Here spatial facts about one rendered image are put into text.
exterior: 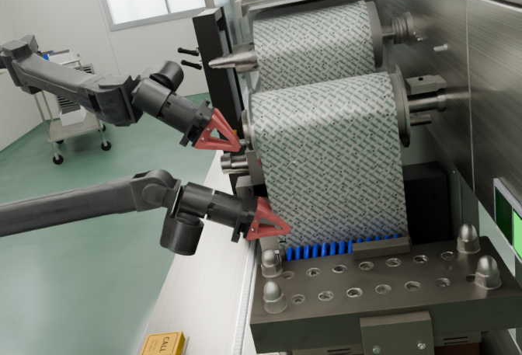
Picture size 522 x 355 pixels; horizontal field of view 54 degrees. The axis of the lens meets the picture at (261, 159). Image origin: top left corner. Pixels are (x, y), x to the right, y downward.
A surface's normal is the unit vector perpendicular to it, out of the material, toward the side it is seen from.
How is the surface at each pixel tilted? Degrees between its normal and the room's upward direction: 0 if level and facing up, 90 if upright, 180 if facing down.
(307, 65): 92
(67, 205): 77
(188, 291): 0
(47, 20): 90
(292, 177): 90
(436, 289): 0
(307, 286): 0
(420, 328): 90
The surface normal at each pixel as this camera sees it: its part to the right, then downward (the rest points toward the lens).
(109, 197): -0.15, 0.18
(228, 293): -0.18, -0.91
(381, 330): -0.07, 0.38
